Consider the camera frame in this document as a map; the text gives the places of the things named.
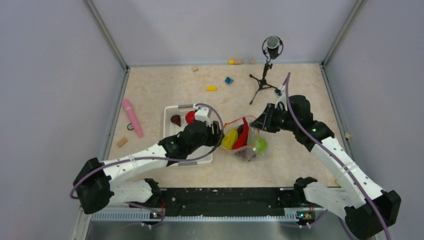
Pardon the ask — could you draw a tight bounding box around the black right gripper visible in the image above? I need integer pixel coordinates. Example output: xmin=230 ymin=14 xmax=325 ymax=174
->
xmin=250 ymin=102 xmax=298 ymax=133

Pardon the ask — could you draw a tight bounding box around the green apple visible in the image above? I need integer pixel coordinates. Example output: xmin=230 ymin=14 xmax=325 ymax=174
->
xmin=254 ymin=137 xmax=268 ymax=154

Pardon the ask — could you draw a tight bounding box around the red tomato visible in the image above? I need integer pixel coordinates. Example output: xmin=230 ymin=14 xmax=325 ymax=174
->
xmin=184 ymin=110 xmax=195 ymax=125

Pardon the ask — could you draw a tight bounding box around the clear orange-zip bag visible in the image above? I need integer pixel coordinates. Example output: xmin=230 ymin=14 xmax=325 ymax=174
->
xmin=220 ymin=115 xmax=268 ymax=162

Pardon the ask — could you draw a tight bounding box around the red chili pepper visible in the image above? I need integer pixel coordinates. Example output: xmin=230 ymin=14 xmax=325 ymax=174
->
xmin=232 ymin=117 xmax=249 ymax=150

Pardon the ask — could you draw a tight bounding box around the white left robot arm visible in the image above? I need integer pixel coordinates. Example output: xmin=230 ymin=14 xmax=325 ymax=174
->
xmin=70 ymin=120 xmax=224 ymax=215

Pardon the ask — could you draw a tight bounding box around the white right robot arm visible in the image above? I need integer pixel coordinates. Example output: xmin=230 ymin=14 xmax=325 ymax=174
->
xmin=250 ymin=95 xmax=401 ymax=240

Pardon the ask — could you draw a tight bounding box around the white perforated plastic basket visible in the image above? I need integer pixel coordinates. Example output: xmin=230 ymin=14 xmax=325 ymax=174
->
xmin=163 ymin=103 xmax=213 ymax=168

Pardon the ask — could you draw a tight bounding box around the yellow rectangular block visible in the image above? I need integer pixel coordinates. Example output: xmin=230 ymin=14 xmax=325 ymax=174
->
xmin=206 ymin=86 xmax=217 ymax=92

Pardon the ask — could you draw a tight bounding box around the blue square block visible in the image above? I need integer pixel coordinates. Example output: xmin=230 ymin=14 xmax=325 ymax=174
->
xmin=224 ymin=76 xmax=234 ymax=85

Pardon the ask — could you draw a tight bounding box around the yellow and tan cylinder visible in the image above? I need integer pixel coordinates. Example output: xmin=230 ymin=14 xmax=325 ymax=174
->
xmin=228 ymin=59 xmax=243 ymax=65

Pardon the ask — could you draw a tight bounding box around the black microphone tripod stand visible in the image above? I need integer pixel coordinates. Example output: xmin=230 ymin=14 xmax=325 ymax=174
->
xmin=249 ymin=35 xmax=284 ymax=105

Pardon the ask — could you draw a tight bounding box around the wooden block near left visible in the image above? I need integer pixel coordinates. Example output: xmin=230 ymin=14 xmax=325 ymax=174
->
xmin=116 ymin=137 xmax=128 ymax=148

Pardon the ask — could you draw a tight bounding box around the pink cylindrical toy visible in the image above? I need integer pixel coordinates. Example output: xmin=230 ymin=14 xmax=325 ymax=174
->
xmin=121 ymin=98 xmax=144 ymax=138

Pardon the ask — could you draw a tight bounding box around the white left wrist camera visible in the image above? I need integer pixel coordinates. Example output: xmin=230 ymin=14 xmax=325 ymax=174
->
xmin=193 ymin=106 xmax=212 ymax=127

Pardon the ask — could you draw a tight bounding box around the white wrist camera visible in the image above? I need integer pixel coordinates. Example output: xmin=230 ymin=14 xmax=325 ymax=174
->
xmin=193 ymin=106 xmax=212 ymax=127
xmin=274 ymin=83 xmax=287 ymax=102

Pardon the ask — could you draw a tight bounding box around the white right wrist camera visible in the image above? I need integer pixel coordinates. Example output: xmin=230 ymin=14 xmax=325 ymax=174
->
xmin=274 ymin=83 xmax=287 ymax=102

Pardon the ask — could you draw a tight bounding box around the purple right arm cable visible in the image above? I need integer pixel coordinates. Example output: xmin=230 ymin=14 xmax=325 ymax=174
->
xmin=283 ymin=72 xmax=393 ymax=240

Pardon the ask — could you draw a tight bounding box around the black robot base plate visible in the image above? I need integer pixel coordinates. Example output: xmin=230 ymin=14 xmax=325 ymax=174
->
xmin=129 ymin=179 xmax=319 ymax=218

